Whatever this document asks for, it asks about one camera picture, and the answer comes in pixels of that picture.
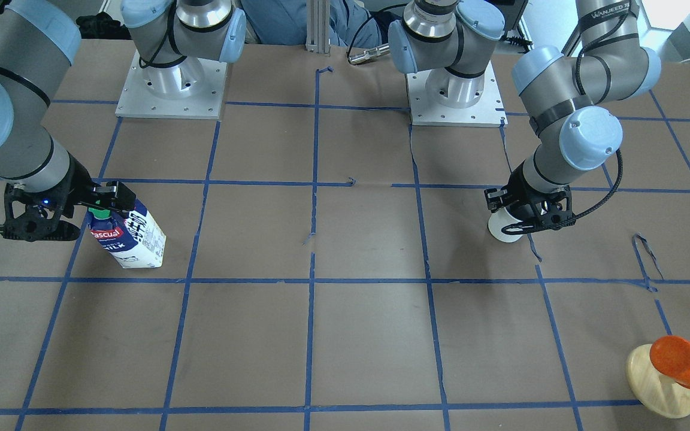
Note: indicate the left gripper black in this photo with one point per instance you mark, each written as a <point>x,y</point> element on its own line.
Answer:
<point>523,190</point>

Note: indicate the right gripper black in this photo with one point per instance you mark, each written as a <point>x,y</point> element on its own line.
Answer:
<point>76,190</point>

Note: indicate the white ribbed mug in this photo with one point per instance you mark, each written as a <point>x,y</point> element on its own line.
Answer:
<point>498,226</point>

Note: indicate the blue white milk carton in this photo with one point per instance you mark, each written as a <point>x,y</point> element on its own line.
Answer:
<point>135,241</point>

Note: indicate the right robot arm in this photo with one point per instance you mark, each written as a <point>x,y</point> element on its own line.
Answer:
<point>183,50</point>

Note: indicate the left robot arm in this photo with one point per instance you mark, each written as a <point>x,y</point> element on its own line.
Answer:
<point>562,95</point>

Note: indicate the wooden mug tree stand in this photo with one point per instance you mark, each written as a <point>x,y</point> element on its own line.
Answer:
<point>659,393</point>

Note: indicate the orange mug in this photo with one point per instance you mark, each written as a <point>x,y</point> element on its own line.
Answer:
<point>670,355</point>

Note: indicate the seated person in blue shirt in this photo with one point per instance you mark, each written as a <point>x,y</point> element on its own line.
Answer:
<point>285,23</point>

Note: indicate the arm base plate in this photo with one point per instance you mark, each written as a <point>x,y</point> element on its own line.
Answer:
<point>192,90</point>
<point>438,98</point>

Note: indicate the aluminium frame post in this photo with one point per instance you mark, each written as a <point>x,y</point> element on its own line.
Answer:
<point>317,27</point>

